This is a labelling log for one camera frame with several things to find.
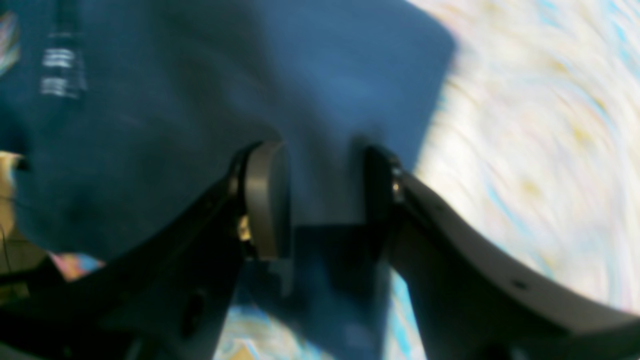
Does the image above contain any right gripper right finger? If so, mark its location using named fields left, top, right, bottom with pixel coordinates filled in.
left=364, top=146, right=640, bottom=360

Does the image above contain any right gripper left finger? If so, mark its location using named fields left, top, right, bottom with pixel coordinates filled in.
left=1, top=142, right=290, bottom=360

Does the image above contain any dark blue t-shirt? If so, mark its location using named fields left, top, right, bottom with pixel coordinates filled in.
left=1, top=0, right=456, bottom=360

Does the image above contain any patterned tablecloth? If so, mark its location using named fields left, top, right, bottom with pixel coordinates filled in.
left=1, top=0, right=639, bottom=360

